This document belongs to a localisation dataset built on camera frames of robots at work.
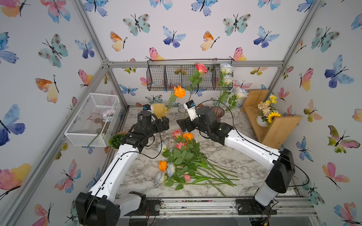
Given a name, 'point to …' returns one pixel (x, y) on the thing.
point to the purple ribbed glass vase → (219, 112)
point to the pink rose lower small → (187, 177)
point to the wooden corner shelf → (277, 130)
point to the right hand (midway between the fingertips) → (186, 116)
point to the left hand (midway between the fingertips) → (164, 117)
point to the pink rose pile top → (177, 132)
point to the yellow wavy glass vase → (160, 110)
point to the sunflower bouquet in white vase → (267, 111)
